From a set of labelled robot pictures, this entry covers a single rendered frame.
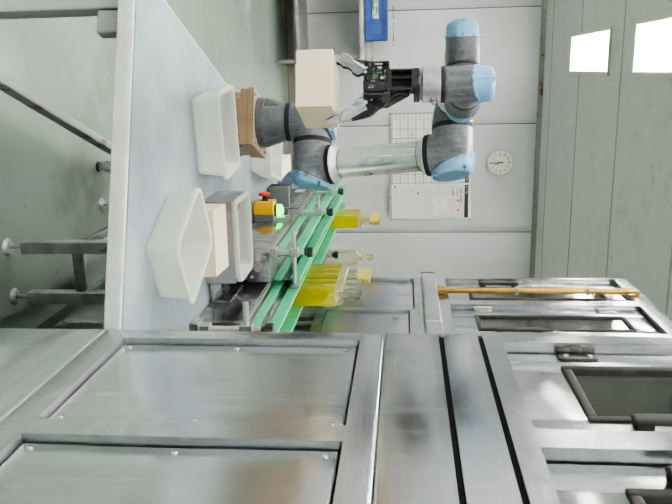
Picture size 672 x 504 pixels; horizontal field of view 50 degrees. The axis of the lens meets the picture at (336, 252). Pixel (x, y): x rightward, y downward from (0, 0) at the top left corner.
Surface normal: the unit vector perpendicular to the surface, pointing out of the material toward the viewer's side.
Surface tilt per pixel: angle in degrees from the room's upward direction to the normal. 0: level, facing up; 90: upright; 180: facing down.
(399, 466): 90
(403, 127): 90
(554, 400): 90
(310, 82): 90
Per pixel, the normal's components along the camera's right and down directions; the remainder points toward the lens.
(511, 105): -0.09, 0.25
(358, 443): -0.02, -0.97
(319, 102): -0.10, -0.11
